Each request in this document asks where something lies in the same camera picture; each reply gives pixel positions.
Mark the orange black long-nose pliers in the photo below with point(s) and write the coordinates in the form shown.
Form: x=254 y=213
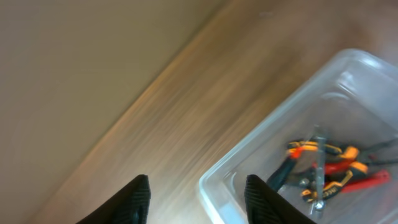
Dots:
x=346 y=152

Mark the clear plastic container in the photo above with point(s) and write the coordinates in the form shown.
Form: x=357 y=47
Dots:
x=353 y=98

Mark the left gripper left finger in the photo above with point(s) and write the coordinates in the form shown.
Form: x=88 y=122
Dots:
x=130 y=205

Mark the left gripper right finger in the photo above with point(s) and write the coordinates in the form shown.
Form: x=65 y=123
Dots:
x=266 y=206

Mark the black red screwdriver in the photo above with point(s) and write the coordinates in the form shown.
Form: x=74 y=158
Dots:
x=278 y=178

